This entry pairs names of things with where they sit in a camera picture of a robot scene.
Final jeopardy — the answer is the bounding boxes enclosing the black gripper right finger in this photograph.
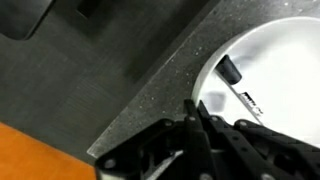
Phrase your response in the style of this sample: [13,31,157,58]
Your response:
[197,101,320,180]

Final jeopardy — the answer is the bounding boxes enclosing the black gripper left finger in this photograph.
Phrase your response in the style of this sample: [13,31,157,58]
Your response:
[94,99,214,180]

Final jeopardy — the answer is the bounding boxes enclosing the white ceramic bowl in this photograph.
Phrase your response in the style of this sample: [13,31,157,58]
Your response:
[192,16,320,147]

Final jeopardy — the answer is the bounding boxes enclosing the orange chair seat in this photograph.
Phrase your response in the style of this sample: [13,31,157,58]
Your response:
[0,123,96,180]

